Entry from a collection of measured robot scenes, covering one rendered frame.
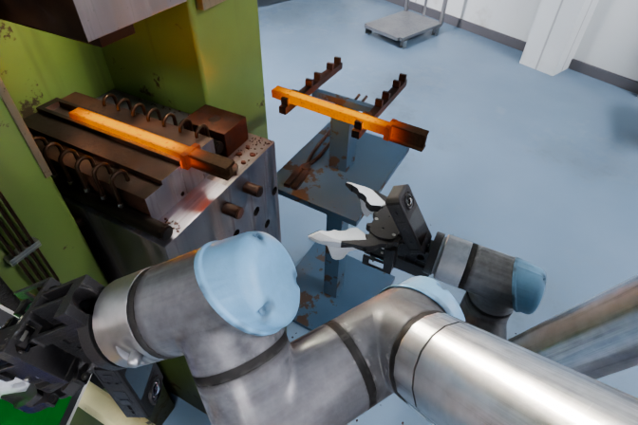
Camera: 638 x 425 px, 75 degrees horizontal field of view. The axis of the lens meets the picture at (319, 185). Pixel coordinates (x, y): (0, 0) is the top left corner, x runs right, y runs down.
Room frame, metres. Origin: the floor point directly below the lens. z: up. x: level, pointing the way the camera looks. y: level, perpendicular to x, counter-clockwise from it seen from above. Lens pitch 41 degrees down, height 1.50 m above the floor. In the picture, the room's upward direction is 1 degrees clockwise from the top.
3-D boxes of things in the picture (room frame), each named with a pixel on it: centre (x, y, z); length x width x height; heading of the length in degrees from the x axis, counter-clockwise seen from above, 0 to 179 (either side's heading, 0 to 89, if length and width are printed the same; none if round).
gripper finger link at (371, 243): (0.44, -0.08, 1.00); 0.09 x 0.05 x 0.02; 100
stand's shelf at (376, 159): (1.01, -0.07, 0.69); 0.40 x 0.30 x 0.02; 151
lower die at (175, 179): (0.72, 0.46, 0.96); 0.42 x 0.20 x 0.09; 64
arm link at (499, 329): (0.37, -0.28, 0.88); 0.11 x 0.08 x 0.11; 162
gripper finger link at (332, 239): (0.44, -0.03, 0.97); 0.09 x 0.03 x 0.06; 100
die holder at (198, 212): (0.78, 0.44, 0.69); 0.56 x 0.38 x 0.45; 64
